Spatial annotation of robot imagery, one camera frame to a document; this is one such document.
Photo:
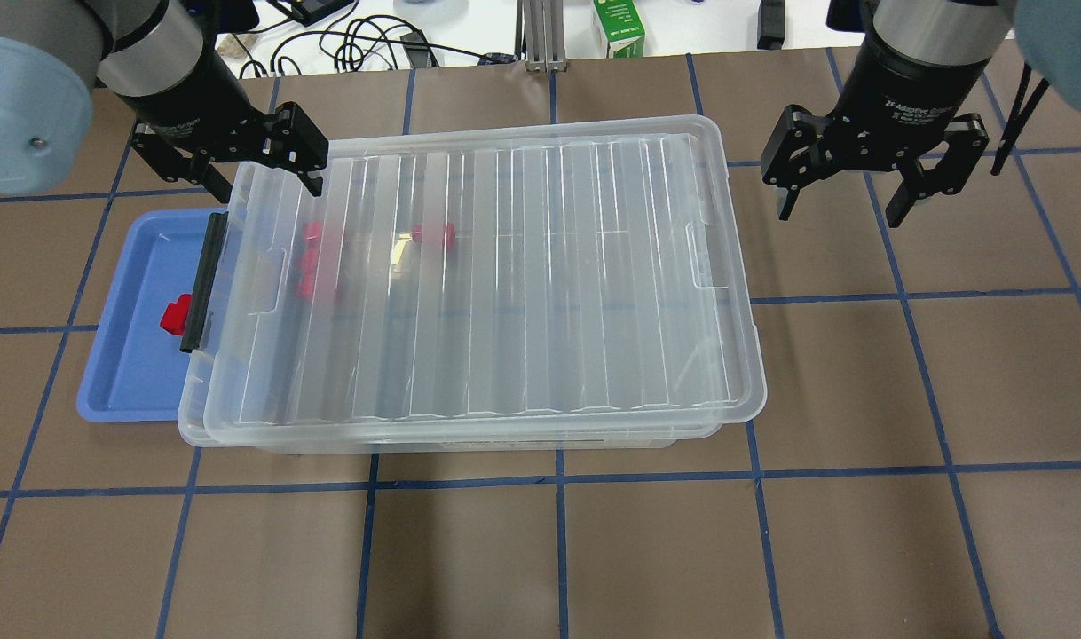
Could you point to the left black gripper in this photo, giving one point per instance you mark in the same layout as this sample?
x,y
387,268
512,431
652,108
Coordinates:
x,y
193,98

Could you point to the aluminium frame post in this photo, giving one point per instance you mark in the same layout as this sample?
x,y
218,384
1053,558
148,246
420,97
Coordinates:
x,y
540,36

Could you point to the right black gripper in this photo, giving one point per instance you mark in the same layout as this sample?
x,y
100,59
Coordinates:
x,y
904,87

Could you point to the clear plastic box lid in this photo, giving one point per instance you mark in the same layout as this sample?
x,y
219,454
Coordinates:
x,y
483,275

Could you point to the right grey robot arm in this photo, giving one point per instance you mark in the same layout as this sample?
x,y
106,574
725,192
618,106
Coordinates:
x,y
970,32

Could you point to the blue plastic tray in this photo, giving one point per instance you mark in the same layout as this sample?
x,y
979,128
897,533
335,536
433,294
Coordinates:
x,y
136,371

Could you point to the red block cluster in box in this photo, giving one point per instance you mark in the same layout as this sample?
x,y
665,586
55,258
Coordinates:
x,y
318,261

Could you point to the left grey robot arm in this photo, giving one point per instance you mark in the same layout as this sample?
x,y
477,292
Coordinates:
x,y
160,59

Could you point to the green white carton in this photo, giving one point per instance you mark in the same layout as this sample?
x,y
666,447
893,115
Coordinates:
x,y
620,29

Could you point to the black box latch handle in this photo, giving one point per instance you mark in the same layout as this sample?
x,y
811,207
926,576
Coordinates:
x,y
213,247

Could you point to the clear plastic storage box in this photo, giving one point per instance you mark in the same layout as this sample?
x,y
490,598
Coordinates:
x,y
452,293

